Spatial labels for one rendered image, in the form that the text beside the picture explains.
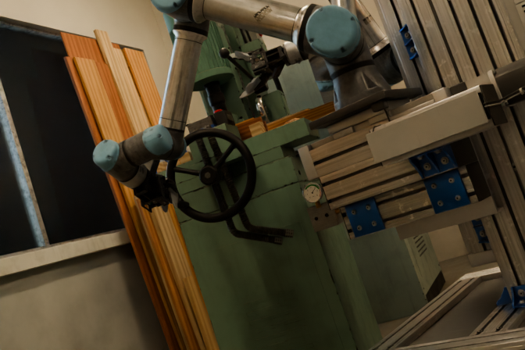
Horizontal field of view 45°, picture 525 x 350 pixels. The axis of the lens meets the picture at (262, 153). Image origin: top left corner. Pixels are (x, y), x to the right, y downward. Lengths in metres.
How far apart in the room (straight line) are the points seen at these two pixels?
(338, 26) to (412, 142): 0.31
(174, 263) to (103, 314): 0.46
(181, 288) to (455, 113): 2.50
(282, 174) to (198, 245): 0.37
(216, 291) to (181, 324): 1.45
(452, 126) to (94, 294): 2.53
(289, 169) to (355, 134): 0.51
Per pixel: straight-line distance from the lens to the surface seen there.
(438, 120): 1.36
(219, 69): 2.24
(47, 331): 3.22
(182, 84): 1.72
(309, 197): 1.97
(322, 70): 1.97
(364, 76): 1.59
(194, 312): 3.57
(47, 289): 3.28
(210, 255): 2.13
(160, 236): 3.60
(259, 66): 2.02
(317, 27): 1.47
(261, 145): 2.07
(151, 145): 1.60
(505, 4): 1.60
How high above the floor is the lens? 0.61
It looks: 6 degrees up
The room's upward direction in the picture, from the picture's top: 19 degrees counter-clockwise
